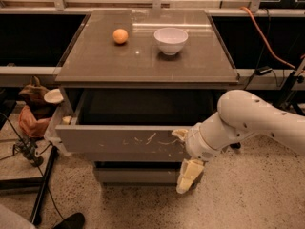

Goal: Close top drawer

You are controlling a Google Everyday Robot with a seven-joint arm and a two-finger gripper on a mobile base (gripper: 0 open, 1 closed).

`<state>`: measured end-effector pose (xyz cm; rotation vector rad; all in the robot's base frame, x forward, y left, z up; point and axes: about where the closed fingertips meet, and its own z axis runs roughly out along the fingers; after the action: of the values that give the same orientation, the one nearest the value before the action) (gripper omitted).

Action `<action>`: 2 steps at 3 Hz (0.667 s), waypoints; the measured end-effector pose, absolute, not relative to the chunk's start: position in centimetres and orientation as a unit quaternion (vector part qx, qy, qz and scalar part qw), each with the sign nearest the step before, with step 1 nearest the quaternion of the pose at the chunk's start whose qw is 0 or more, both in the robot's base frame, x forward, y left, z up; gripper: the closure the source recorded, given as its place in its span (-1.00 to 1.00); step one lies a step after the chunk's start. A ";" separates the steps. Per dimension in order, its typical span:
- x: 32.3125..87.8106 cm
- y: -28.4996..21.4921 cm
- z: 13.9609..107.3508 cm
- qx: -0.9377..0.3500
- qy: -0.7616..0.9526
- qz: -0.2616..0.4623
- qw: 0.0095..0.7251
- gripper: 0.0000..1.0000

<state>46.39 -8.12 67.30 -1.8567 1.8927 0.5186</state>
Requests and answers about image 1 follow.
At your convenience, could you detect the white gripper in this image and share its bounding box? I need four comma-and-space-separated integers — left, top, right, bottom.
172, 122, 222, 194

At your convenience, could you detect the grey top drawer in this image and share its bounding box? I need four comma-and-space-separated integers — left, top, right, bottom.
56, 89, 215, 162

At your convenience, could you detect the grey drawer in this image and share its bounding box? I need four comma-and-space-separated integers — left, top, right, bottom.
93, 168, 179, 184
56, 89, 215, 162

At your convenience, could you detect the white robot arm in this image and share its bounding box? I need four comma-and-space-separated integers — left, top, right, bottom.
172, 90, 305, 194

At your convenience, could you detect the grey lower drawer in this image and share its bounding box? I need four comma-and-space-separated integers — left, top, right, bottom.
93, 168, 179, 184

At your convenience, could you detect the grey cabinet with glossy top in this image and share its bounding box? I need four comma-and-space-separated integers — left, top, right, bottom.
56, 10, 238, 114

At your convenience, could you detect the black power adapter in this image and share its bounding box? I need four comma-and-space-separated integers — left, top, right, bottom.
255, 66, 273, 75

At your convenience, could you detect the white bowl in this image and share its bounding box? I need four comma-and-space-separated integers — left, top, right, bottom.
153, 28, 189, 55

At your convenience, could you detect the clear plastic side bin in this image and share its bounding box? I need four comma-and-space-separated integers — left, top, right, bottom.
43, 102, 74, 157

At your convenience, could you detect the black shoe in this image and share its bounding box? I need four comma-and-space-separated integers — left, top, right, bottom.
52, 213, 85, 229

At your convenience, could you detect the orange fruit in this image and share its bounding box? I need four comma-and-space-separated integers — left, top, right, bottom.
112, 29, 129, 45

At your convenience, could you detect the small white dish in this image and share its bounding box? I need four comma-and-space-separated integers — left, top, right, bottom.
44, 89, 64, 104

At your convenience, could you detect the brown orange cloth pile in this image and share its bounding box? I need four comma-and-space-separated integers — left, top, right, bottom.
18, 76, 55, 138

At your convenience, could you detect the black tripod leg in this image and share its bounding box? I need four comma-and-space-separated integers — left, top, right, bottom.
30, 146, 58, 226

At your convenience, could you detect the orange cable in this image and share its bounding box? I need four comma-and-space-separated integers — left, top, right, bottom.
239, 6, 297, 71

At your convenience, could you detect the metal clamp with cables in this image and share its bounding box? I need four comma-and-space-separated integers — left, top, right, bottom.
13, 138, 44, 167

